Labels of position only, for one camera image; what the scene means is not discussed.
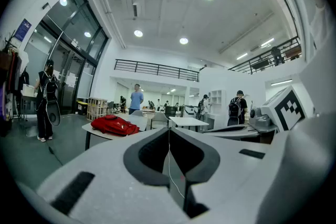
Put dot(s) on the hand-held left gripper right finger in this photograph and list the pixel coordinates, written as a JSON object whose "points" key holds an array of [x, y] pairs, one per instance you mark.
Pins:
{"points": [[236, 178]]}

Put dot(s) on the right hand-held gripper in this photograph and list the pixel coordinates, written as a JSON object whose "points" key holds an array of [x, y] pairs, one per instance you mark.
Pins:
{"points": [[270, 110]]}

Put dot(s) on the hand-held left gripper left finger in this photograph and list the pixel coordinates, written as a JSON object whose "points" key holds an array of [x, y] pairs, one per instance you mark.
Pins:
{"points": [[110, 191]]}

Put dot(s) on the red backpack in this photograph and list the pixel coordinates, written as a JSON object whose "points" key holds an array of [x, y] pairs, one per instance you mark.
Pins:
{"points": [[115, 124]]}

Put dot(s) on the white open shelf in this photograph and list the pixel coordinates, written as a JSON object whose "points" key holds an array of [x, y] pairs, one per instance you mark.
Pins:
{"points": [[218, 99]]}

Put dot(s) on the white rectangular table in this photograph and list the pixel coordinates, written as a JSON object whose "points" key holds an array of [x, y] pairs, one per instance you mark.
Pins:
{"points": [[187, 121]]}

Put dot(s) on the black office chair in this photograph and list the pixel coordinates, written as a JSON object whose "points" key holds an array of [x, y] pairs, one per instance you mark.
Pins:
{"points": [[170, 110]]}

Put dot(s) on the tube ceiling light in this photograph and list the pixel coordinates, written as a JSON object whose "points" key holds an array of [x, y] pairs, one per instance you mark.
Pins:
{"points": [[242, 56], [267, 42], [281, 82]]}

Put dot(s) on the white marble table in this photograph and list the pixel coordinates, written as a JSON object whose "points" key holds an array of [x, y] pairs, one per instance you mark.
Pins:
{"points": [[141, 123]]}

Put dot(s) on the grey plastic chair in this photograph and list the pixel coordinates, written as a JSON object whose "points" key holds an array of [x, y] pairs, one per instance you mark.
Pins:
{"points": [[158, 119], [137, 113]]}

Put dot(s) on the black balcony railing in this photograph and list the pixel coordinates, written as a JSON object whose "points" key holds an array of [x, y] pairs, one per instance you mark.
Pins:
{"points": [[262, 60], [157, 69]]}

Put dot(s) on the person's white shirt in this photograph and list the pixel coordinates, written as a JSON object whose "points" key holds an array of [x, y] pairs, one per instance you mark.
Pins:
{"points": [[315, 165]]}

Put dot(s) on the stack of wooden crates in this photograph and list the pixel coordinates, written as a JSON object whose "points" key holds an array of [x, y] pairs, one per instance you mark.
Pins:
{"points": [[97, 108]]}

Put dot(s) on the black and yellow bin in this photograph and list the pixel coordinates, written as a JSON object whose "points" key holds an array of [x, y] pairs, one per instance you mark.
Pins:
{"points": [[82, 107]]}

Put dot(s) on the round ceiling light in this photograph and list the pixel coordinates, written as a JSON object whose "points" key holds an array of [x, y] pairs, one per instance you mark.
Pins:
{"points": [[183, 40]]}

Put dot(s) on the white cardboard box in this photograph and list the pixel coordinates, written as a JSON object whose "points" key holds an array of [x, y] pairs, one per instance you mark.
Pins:
{"points": [[29, 89]]}

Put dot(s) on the cluttered clothes rack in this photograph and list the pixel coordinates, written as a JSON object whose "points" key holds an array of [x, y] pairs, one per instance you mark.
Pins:
{"points": [[10, 73]]}

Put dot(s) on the glass entrance door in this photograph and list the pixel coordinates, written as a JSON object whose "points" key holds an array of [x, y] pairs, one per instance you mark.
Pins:
{"points": [[78, 34]]}

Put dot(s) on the blue wall poster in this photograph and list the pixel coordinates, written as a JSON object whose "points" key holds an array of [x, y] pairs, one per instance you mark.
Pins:
{"points": [[22, 29]]}

